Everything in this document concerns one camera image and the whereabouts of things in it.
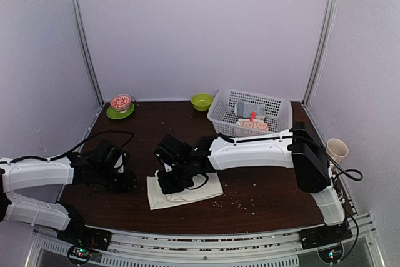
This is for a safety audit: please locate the white towel blue print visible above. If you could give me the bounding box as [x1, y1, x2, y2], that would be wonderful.
[146, 171, 224, 211]

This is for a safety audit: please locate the orange bunny pattern towel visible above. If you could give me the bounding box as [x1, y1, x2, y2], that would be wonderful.
[236, 119, 269, 131]

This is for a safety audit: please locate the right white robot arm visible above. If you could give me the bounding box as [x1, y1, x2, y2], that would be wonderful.
[147, 123, 345, 243]

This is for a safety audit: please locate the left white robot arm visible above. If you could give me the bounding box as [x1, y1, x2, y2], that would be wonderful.
[1, 140, 135, 244]

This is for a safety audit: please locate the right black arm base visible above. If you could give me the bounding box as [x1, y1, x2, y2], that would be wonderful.
[298, 221, 353, 250]

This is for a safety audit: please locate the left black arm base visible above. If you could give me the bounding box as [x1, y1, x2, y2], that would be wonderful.
[56, 204, 112, 251]

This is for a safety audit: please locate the green plate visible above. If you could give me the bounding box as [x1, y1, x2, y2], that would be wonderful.
[106, 103, 135, 120]

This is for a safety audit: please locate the small green bowl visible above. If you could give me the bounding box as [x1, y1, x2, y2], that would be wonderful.
[191, 93, 214, 111]

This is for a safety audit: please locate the red patterned bowl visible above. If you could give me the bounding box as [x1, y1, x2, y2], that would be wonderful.
[110, 94, 132, 113]

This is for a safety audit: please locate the white plastic perforated basket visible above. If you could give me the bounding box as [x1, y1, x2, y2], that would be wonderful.
[207, 88, 293, 137]

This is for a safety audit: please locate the beige paper cup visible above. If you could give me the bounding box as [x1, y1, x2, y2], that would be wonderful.
[326, 138, 349, 163]

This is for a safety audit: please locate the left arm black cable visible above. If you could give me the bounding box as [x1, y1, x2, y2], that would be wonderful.
[9, 131, 135, 164]

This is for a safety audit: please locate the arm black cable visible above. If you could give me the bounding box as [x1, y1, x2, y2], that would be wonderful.
[9, 131, 135, 164]
[290, 128, 365, 182]

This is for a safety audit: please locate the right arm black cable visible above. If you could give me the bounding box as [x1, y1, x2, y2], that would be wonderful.
[290, 128, 365, 182]

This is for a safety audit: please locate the right aluminium frame post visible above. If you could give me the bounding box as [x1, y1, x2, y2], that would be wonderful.
[302, 0, 337, 108]

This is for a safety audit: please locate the aluminium frame post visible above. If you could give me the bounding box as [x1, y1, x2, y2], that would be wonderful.
[71, 0, 105, 106]
[302, 0, 337, 108]

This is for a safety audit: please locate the front aluminium rail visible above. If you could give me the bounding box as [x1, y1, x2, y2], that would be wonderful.
[31, 212, 384, 267]

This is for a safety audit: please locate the left aluminium frame post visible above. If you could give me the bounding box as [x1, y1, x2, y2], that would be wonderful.
[71, 0, 105, 106]

